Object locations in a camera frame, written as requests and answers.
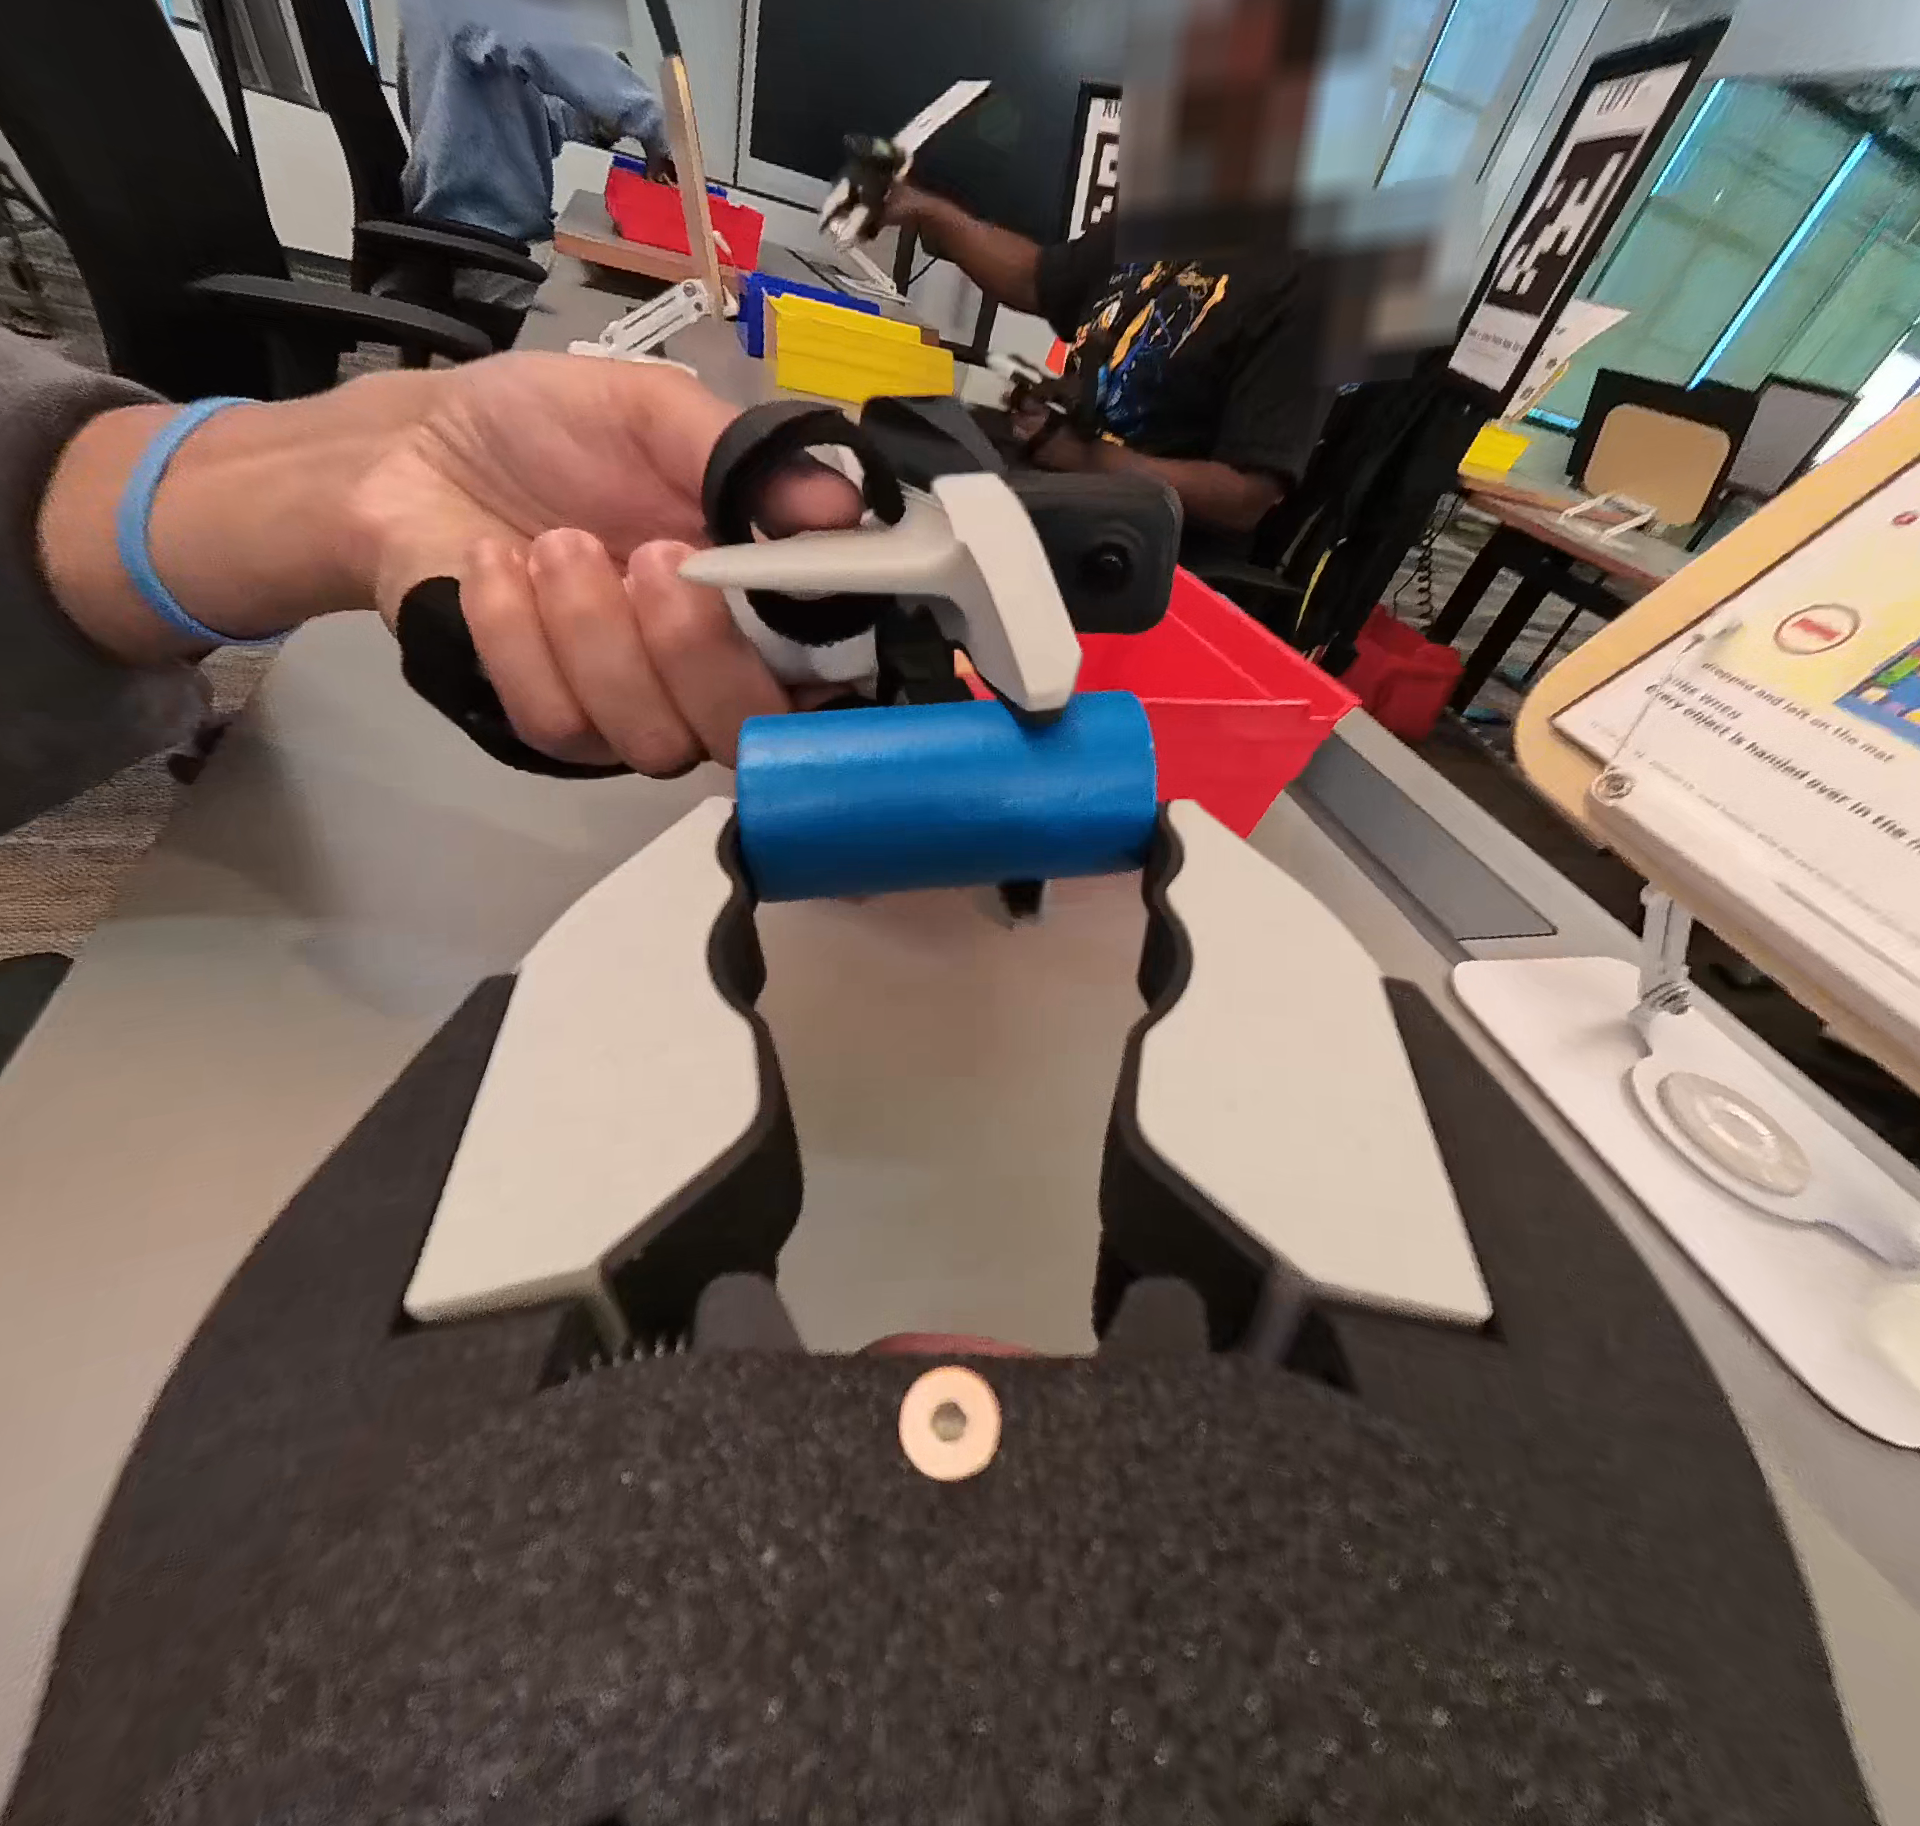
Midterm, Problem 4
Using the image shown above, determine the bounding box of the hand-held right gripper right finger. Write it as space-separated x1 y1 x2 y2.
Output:
1096 802 1496 1341

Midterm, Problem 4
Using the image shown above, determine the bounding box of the yellow plastic bin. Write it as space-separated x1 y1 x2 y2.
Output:
767 290 966 412

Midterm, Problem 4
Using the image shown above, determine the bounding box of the red plastic bin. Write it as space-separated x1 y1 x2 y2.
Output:
960 561 1370 840
604 162 771 276

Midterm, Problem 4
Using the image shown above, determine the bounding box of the black office chair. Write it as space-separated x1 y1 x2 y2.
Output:
0 0 548 406

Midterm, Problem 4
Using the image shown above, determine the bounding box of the red bag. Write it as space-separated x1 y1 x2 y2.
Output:
1337 611 1474 744

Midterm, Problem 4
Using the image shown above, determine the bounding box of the blue wristband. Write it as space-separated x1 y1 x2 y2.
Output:
118 394 290 656

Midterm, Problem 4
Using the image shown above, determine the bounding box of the black monitor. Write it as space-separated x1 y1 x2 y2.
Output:
744 0 1160 208

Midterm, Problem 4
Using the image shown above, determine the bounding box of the blue wooden cylinder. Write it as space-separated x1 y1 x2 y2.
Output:
735 690 1161 905

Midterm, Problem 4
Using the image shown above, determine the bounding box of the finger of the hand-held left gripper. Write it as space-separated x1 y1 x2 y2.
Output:
680 471 1087 719

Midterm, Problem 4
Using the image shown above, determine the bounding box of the small printed marker board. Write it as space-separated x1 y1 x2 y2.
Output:
1065 80 1129 247

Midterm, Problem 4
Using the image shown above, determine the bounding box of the clipboard with instruction sheet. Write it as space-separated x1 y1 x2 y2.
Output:
1516 394 1920 1095

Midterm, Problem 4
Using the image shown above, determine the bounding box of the white stand with wooden stick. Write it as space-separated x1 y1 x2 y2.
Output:
569 0 749 366

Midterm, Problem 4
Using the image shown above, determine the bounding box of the person's left hand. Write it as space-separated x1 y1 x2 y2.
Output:
356 356 879 781

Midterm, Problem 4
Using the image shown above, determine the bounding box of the tan chair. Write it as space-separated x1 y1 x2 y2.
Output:
1576 402 1738 534

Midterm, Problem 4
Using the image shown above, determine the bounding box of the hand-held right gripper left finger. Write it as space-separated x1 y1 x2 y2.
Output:
401 802 806 1332

